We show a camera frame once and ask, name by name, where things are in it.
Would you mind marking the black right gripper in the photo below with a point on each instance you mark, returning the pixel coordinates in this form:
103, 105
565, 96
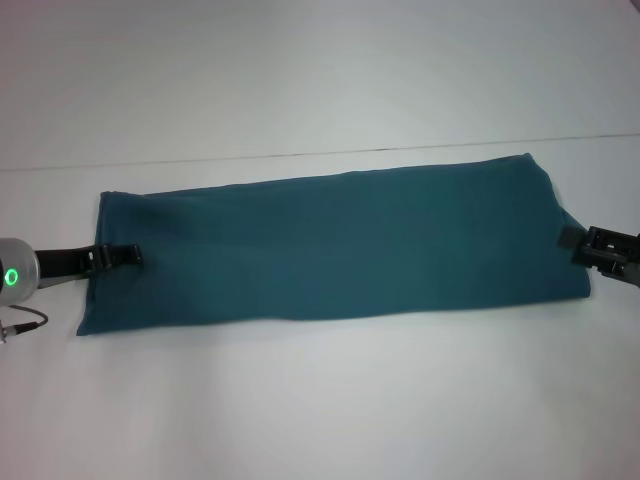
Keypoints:
610, 255

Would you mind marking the teal t-shirt with FREE print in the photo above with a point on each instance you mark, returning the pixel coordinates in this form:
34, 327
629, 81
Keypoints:
325, 250

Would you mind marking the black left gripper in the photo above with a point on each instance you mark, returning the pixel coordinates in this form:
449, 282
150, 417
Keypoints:
65, 262

